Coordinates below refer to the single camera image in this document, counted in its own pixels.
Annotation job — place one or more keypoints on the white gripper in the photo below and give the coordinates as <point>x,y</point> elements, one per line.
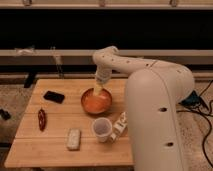
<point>102,76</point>

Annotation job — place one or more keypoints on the black eraser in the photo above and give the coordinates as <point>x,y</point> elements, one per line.
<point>54,97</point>

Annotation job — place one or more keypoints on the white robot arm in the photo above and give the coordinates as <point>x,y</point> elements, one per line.
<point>152,90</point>

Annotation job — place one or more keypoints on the white sponge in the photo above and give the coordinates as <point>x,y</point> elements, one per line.
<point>73,140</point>

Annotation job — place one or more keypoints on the orange bowl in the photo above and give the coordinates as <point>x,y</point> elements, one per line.
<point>96,104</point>

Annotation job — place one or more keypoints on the translucent plastic cup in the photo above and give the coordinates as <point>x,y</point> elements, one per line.
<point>102,128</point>

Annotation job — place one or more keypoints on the white rectangular box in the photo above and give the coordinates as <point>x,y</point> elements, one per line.
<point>119,127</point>

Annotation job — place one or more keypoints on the wooden table board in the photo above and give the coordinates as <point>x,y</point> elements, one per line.
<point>34,148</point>

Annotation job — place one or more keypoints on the dark red chili pepper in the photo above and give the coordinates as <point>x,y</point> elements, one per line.
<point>42,119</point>

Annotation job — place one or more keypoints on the blue power adapter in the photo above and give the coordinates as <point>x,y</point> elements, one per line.
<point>191,100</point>

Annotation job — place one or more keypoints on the black object on floor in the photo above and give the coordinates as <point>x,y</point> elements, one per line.
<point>4,114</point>

